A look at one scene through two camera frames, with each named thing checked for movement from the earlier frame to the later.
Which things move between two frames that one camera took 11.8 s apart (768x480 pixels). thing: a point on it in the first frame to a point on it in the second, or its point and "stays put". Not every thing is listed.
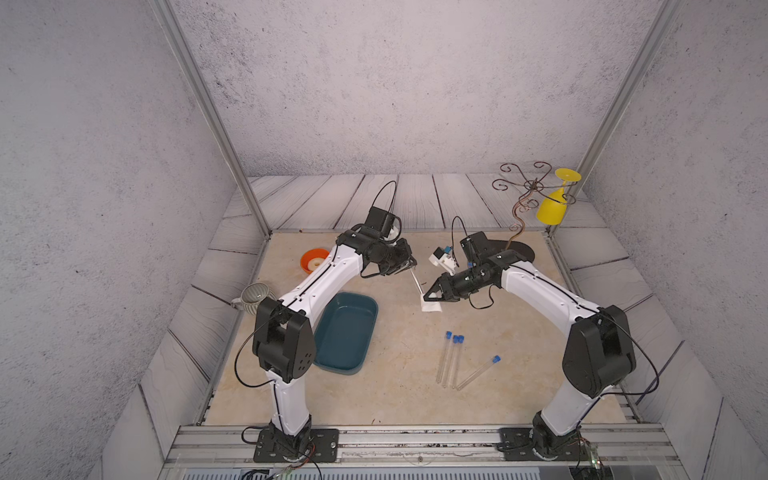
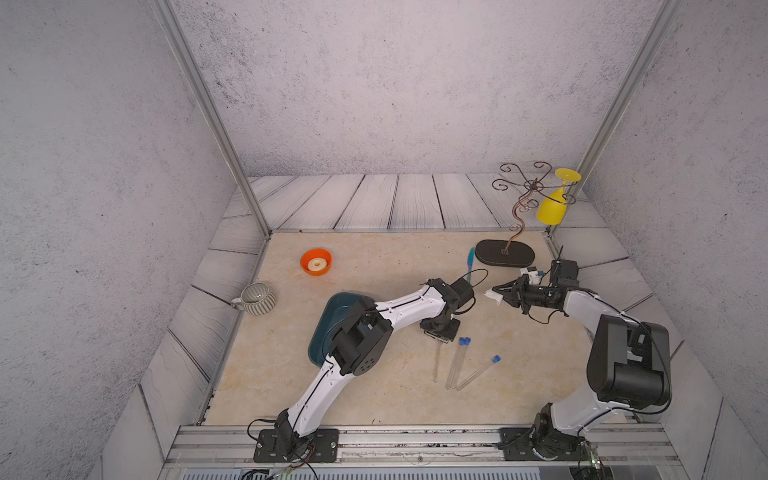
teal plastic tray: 343,332 stays put
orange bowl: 311,259 stays put
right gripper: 443,283 to 517,294
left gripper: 405,260 to 430,329
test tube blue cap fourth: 494,360 stays put
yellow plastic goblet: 551,210 stays put
